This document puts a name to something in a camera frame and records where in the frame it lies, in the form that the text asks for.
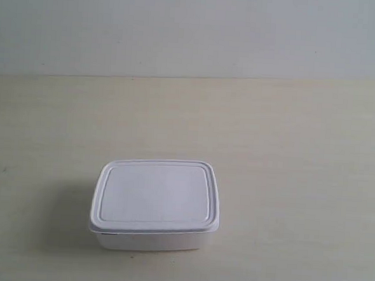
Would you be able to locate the white lidded plastic container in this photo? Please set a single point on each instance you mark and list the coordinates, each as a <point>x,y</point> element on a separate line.
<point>155,197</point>

